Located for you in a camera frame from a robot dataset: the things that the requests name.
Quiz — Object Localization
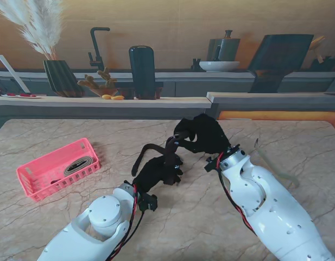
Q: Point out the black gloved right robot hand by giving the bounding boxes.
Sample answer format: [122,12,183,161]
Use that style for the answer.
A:
[173,113,232,156]

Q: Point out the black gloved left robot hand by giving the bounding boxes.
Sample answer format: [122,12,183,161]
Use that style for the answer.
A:
[133,156,184,193]

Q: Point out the dark brown webbing belt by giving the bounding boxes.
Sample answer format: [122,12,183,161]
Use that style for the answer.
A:
[131,130,197,185]

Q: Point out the beige braided belt black leather ends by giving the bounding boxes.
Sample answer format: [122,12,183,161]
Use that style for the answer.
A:
[50,156,94,186]

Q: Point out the pale beige webbing belt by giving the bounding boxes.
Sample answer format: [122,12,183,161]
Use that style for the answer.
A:
[254,138,300,188]

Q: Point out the pink plastic storage basket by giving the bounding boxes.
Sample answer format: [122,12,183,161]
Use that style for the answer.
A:
[16,138,102,202]

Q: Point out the grey counter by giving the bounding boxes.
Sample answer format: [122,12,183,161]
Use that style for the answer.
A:
[206,91,335,121]

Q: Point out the white speckled bowl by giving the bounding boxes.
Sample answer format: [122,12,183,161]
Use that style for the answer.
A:
[199,60,241,72]

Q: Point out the grey pot with lid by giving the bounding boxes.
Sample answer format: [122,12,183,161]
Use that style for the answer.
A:
[206,29,241,62]

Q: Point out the tall dark canister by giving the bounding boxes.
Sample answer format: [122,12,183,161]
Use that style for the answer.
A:
[128,45,157,100]

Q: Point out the cactus plant in bowl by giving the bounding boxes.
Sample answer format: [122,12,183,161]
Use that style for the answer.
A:
[77,67,118,97]

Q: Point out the dark ribbed vase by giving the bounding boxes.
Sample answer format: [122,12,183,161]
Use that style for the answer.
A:
[43,59,85,98]

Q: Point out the dark utensil holder with utensils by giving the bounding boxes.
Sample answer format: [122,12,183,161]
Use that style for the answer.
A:
[309,35,335,72]

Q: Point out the black kitchen faucet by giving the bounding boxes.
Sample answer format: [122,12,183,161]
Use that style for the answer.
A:
[87,27,111,72]

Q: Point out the plate with red slices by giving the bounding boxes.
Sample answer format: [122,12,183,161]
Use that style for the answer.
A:
[1,92,42,99]

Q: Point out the white leaning board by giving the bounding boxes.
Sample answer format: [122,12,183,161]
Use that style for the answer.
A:
[0,54,30,95]

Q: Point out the white pampas grass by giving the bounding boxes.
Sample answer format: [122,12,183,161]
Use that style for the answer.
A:
[0,0,64,61]

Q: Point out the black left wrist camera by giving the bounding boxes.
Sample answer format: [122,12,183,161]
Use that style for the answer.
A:
[138,193,159,212]

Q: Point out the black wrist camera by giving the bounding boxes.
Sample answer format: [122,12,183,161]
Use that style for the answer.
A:
[138,193,159,212]
[205,156,219,172]

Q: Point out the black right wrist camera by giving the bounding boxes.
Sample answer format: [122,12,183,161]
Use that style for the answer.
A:
[205,156,219,172]

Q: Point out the red black left arm cables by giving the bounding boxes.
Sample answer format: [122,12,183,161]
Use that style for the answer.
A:
[106,183,146,260]

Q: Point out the red black arm cables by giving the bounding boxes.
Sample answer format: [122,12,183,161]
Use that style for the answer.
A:
[217,153,259,237]
[106,183,146,260]

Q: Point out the red black right arm cables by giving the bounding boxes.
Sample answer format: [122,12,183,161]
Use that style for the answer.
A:
[217,153,259,237]

